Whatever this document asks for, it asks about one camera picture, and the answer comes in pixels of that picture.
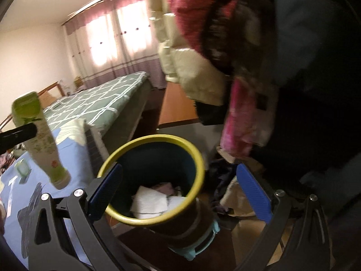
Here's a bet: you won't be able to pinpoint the small clear green container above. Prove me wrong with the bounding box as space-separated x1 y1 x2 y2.
15 159 32 179

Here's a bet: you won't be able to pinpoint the dark patterned fur collar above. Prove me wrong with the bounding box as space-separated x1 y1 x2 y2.
202 0 272 72

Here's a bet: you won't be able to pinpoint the dark bin with yellow rim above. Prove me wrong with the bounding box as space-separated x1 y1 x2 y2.
97 135 221 262

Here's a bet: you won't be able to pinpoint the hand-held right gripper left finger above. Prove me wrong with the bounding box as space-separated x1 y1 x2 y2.
17 163 126 271

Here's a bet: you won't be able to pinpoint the blue printed cloth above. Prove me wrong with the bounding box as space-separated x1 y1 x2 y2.
0 118 114 271

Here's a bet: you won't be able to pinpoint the dark coat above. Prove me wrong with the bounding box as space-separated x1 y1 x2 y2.
265 0 361 181

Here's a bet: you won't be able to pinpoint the white tissue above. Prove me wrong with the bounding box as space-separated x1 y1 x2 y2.
131 186 170 220

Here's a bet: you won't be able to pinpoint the clothes heap on floor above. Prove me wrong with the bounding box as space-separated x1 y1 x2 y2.
210 147 273 222

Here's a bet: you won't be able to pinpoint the cream puffer jacket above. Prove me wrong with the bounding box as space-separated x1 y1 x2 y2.
148 0 235 107

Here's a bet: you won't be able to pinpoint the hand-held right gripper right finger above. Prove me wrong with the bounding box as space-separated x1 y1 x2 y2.
236 163 331 271

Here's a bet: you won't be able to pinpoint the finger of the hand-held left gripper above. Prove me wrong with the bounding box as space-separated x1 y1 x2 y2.
0 123 38 151

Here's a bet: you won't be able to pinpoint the green and white tube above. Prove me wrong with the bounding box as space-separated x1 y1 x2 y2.
11 91 71 190

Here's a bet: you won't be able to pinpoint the pink floral garment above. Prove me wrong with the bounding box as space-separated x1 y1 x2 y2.
220 77 278 157

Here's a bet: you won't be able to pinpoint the bed with green plaid bedding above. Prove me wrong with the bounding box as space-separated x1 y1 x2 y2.
0 72 167 147

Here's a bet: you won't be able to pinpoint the pink and beige curtains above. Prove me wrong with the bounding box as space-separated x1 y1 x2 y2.
63 0 170 90

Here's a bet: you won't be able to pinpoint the red puffer jacket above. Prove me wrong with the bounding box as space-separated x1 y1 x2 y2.
154 0 241 69

